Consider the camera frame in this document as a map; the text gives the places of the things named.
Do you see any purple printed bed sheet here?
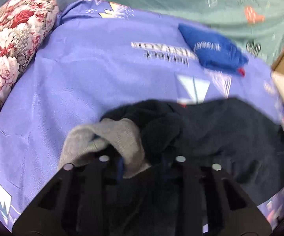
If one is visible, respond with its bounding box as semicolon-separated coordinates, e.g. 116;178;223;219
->
0;0;284;230

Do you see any red floral bolster pillow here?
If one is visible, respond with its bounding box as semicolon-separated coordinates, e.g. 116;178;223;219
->
0;0;59;110

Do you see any teal heart print blanket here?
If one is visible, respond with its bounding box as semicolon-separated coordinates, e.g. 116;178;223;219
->
105;0;284;65

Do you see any black pants grey waistband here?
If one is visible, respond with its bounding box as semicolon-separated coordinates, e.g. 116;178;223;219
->
58;98;284;235

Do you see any folded blue garment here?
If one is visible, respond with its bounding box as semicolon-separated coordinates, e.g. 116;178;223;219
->
178;24;249;77

